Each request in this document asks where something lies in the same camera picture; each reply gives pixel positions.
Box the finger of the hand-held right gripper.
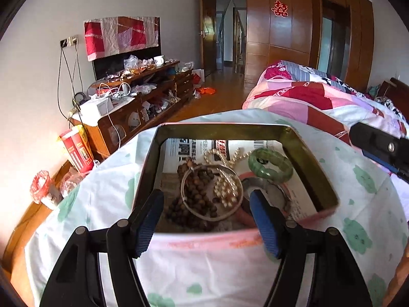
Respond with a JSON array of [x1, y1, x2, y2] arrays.
[[349, 122, 409, 180]]

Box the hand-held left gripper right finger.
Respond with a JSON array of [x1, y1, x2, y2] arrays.
[[249, 189, 373, 307]]

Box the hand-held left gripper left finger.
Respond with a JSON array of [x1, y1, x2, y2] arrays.
[[39, 189, 165, 307]]

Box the pink round dish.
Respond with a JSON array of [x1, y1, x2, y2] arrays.
[[238, 171, 293, 229]]

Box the thin silver bangle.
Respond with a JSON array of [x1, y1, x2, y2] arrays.
[[180, 164, 244, 222]]

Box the cream pearl necklace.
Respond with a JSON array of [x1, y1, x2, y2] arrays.
[[204, 147, 253, 208]]

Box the brown wooden bead bracelet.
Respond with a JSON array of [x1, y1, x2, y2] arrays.
[[165, 157, 218, 231]]

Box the green jade bangle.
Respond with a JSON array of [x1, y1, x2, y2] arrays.
[[248, 149, 293, 184]]

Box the pink biscuit tin box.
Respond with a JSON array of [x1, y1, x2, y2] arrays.
[[130, 122, 339, 256]]

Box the dark wooden headboard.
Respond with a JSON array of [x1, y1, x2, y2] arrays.
[[377, 77, 409, 119]]

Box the white green printed tablecloth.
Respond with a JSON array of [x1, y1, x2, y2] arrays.
[[24, 109, 409, 307]]

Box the pink patchwork quilt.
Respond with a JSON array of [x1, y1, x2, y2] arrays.
[[242, 60, 409, 154]]

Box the red yellow carton box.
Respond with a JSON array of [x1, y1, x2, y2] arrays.
[[58, 125, 95, 174]]

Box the white trash bin red liner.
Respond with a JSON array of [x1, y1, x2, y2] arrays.
[[31, 170, 63, 210]]

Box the wooden television cabinet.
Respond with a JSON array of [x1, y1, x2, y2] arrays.
[[71, 61, 195, 160]]

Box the white box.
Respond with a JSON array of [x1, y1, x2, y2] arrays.
[[78, 97, 113, 117]]

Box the wooden wardrobe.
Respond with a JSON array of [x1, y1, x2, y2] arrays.
[[196, 0, 374, 92]]

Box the red paper-cut decoration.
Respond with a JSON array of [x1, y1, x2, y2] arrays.
[[271, 0, 289, 18]]

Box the black television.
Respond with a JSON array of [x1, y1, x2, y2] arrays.
[[92, 17, 162, 81]]

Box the red white patchwork cloth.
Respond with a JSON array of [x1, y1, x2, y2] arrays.
[[84, 16, 160, 62]]

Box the wooden door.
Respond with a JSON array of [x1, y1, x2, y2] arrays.
[[201, 0, 218, 71]]

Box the black hanging cables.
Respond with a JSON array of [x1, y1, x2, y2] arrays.
[[58, 45, 84, 125]]

